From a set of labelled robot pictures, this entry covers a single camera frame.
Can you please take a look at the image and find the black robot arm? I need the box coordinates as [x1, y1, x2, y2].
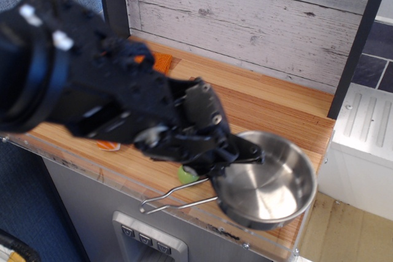
[1, 0, 265, 175]

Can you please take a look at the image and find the stainless steel pot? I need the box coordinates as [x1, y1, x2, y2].
[139, 131, 317, 231]

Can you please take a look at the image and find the black vertical post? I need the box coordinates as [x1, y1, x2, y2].
[327, 0, 382, 120]

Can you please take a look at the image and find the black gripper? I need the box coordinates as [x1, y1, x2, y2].
[133, 78, 265, 178]

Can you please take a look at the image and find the black braided cable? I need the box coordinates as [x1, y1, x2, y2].
[0, 230, 41, 262]

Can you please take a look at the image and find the grey button panel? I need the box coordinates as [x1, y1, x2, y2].
[112, 211, 189, 261]

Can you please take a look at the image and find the green handled grey spatula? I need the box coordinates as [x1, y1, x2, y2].
[177, 166, 199, 185]

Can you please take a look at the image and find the salmon sushi toy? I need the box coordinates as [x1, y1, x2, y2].
[96, 141, 121, 152]

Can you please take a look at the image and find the white ribbed cabinet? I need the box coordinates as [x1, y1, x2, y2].
[318, 83, 392, 220]

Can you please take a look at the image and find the orange folded cloth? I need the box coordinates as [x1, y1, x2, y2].
[132, 52, 173, 77]

